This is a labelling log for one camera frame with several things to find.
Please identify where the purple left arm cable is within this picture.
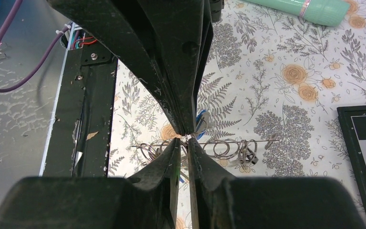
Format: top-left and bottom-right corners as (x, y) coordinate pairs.
(0, 0), (73, 93)

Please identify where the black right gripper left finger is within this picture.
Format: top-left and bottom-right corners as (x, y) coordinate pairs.
(0, 138), (181, 229)

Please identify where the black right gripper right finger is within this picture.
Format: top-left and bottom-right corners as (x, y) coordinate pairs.
(187, 138), (366, 229)

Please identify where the floral table mat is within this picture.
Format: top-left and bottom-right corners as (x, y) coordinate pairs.
(107, 0), (366, 229)

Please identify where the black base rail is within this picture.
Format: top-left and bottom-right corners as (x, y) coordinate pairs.
(39, 24), (118, 177)

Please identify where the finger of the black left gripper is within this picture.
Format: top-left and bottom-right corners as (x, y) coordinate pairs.
(49, 0), (188, 135)
(172, 0), (210, 135)

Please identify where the blue tag key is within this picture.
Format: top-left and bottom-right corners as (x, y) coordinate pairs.
(194, 110), (211, 140)

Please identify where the mint green cylinder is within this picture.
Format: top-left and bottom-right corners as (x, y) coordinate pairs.
(250, 0), (351, 27)

